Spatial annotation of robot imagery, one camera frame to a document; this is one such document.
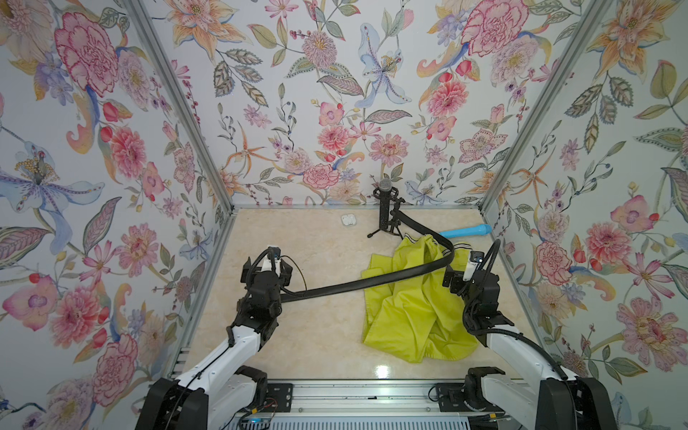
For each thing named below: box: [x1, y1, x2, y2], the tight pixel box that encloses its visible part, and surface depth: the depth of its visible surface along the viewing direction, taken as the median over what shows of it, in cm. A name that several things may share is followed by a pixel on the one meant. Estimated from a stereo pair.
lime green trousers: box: [361, 233, 480, 364], surface depth 85 cm
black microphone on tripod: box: [367, 178, 406, 241], surface depth 106 cm
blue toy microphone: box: [438, 223, 493, 239], surface depth 112 cm
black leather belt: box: [280, 209, 456, 303], surface depth 97 cm
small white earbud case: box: [341, 213, 357, 227], surface depth 119 cm
